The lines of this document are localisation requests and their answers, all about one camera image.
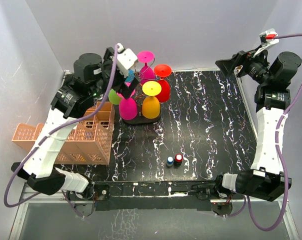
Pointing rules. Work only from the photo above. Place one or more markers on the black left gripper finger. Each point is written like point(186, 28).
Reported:
point(126, 91)
point(109, 54)

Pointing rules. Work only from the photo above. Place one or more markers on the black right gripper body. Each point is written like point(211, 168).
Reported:
point(253, 66)

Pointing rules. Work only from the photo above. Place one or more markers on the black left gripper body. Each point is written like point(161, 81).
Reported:
point(113, 78)

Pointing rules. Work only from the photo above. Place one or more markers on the green plastic wine glass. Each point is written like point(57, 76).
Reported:
point(114, 98)

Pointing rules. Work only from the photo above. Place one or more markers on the blue plastic wine glass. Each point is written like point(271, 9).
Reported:
point(130, 77)

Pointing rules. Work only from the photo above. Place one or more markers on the magenta plastic wine glass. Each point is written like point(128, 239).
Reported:
point(146, 73)

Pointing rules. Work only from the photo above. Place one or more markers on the orange plastic wine glass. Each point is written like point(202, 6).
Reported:
point(151, 105)

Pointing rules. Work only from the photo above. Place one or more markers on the red plastic wine glass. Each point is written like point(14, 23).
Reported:
point(162, 71)

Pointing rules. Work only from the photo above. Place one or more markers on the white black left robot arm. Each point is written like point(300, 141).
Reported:
point(93, 75)

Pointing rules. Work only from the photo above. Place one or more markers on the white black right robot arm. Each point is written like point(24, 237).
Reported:
point(266, 177)

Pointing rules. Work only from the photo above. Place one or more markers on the metal wine glass rack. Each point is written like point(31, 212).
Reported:
point(140, 119)

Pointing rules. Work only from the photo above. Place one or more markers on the peach plastic basket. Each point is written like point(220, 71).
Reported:
point(89, 143)

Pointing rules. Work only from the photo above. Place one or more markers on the blue capped small bottle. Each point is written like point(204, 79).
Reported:
point(169, 161)

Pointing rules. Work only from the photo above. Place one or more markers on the red capped small bottle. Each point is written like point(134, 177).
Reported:
point(178, 159)

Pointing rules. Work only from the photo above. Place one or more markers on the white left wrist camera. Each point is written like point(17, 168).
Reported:
point(125, 59)

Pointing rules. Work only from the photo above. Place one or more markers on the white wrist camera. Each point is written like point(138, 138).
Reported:
point(125, 59)
point(267, 40)

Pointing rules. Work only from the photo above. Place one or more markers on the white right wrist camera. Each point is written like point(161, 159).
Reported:
point(267, 40)

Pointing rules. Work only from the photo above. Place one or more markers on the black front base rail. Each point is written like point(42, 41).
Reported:
point(200, 195)

